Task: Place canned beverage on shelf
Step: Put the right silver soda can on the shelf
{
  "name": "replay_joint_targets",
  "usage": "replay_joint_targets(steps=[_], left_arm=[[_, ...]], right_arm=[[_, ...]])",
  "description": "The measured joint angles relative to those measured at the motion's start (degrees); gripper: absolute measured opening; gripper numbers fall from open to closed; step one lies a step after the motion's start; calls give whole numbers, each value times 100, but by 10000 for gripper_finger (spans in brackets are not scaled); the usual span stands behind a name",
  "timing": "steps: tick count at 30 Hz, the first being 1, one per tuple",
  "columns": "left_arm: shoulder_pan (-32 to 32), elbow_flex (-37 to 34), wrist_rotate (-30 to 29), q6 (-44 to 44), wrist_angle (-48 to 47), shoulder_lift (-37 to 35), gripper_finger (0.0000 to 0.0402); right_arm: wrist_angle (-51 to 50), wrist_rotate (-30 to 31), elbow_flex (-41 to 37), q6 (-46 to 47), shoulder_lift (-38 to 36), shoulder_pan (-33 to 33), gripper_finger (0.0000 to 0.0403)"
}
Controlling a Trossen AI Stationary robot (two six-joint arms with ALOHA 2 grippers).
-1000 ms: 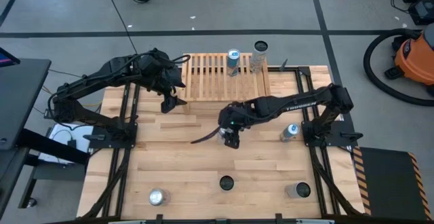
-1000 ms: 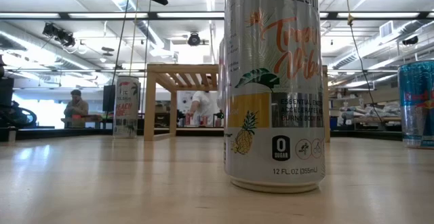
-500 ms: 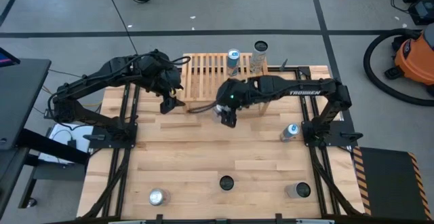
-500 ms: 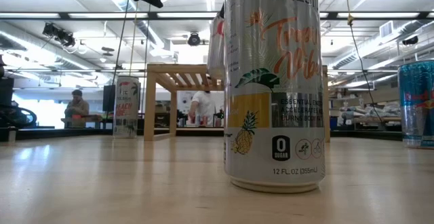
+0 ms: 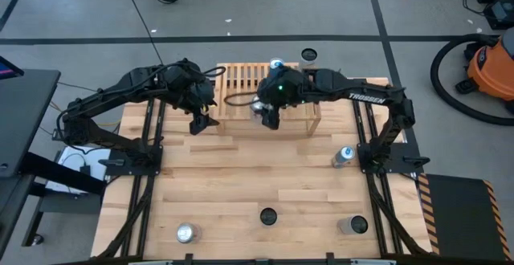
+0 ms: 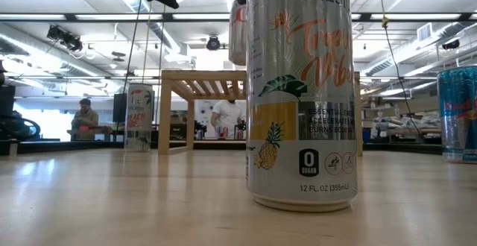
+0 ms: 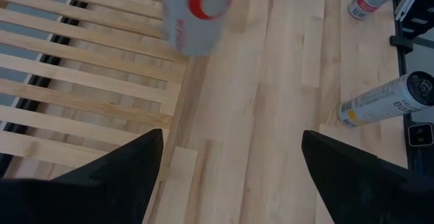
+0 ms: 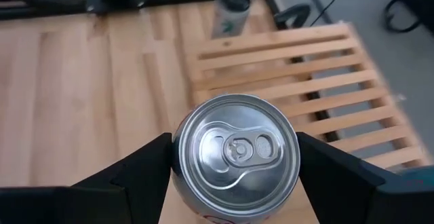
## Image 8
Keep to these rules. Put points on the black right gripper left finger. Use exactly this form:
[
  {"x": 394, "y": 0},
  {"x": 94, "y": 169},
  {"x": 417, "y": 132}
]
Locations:
[{"x": 84, "y": 203}]

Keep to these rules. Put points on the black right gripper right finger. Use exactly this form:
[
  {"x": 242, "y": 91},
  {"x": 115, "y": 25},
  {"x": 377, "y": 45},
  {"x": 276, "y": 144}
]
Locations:
[{"x": 366, "y": 203}]

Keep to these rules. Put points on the teal silver Red Bull can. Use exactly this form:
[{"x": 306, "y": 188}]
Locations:
[{"x": 418, "y": 178}]

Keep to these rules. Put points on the silver Diet Coke can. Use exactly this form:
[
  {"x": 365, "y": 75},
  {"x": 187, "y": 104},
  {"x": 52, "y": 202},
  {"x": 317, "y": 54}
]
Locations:
[{"x": 237, "y": 156}]

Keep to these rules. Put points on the white Celsius can black lid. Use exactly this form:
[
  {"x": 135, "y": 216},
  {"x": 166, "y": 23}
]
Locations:
[{"x": 229, "y": 20}]

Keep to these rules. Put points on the wooden slatted shelf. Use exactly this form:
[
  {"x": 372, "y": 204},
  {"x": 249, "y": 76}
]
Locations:
[{"x": 278, "y": 52}]

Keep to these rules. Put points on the black aluminium rig frame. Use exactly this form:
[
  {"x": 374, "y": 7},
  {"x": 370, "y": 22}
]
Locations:
[{"x": 40, "y": 8}]

